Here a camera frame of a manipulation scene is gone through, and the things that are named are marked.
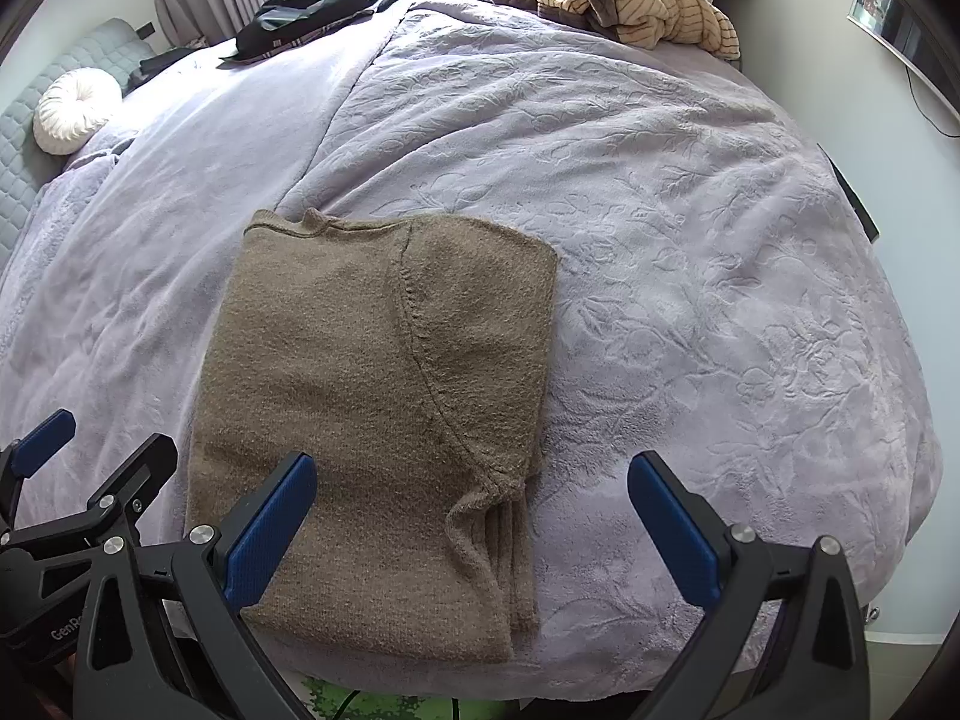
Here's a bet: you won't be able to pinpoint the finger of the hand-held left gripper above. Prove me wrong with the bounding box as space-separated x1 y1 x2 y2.
4 433 179 552
0 409 77 535

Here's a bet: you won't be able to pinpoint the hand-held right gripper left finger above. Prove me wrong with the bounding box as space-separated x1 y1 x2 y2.
73 452 318 720

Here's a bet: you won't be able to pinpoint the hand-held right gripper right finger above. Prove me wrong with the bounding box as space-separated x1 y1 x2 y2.
627 451 872 720

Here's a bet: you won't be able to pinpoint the brown knit sweater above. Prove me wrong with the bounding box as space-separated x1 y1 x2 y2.
184 208 562 665

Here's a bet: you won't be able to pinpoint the black clothes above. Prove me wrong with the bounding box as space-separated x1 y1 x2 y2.
221 0 488 65

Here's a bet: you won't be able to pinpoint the beige striped clothes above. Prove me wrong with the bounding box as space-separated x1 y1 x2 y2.
534 0 742 62

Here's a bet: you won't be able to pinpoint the green floor mat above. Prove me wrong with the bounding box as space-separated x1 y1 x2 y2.
300 679 520 720

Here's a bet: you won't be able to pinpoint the grey quilted headboard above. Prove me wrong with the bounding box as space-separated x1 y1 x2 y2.
0 17 151 271

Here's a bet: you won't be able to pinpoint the lavender embossed bed blanket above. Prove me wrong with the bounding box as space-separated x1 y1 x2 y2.
0 0 946 698

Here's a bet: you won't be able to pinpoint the white round pillow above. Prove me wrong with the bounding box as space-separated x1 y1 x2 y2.
34 67 124 157

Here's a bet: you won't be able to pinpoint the black flat device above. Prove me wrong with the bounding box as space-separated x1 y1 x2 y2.
817 142 880 245

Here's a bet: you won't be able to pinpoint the dark cloth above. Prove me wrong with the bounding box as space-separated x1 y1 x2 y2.
124 45 203 91

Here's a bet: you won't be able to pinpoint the black television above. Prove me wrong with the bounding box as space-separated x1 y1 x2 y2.
847 0 953 91

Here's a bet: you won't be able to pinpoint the black cable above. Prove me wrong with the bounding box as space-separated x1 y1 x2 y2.
906 67 953 138

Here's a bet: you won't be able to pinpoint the white wall shelf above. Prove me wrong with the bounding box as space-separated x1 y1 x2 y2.
846 11 960 128

